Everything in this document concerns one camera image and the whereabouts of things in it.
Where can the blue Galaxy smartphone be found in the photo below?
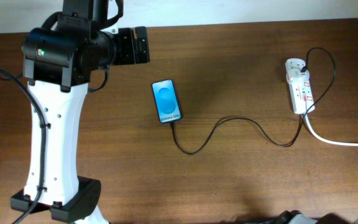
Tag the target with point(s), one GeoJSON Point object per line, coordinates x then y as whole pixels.
{"type": "Point", "coordinates": [166, 101]}

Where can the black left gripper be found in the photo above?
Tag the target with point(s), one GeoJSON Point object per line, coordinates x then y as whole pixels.
{"type": "Point", "coordinates": [128, 54]}

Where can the white power strip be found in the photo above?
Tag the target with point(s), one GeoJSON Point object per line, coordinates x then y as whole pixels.
{"type": "Point", "coordinates": [301, 94]}

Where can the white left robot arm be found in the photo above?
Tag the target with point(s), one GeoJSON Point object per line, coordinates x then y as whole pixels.
{"type": "Point", "coordinates": [59, 57]}

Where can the white USB charger adapter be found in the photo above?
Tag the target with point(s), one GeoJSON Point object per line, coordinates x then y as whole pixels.
{"type": "Point", "coordinates": [295, 75]}

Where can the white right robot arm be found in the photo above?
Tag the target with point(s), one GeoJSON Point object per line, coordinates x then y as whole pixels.
{"type": "Point", "coordinates": [296, 217]}

